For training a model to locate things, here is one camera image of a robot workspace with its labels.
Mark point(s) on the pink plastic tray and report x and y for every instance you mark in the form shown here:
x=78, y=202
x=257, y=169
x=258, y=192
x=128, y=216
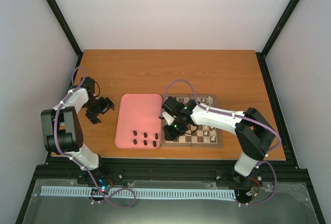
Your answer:
x=139, y=112

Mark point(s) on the wooden chessboard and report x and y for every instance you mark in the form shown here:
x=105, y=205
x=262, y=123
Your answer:
x=195, y=137

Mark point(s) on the light blue cable duct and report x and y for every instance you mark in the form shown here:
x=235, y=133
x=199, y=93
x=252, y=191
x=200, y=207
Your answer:
x=141, y=193

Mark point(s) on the black aluminium frame rail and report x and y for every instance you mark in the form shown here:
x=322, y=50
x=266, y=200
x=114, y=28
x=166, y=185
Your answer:
x=122, y=169

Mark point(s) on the left controller circuit board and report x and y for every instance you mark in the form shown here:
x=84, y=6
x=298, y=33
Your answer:
x=105, y=183

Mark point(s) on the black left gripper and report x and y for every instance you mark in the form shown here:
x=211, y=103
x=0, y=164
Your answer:
x=107, y=105

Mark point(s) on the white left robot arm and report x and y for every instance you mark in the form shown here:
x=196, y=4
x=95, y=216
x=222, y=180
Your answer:
x=61, y=129

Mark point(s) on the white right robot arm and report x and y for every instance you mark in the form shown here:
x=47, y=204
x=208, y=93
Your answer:
x=254, y=133

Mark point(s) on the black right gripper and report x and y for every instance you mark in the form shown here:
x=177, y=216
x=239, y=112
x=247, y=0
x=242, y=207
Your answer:
x=172, y=135

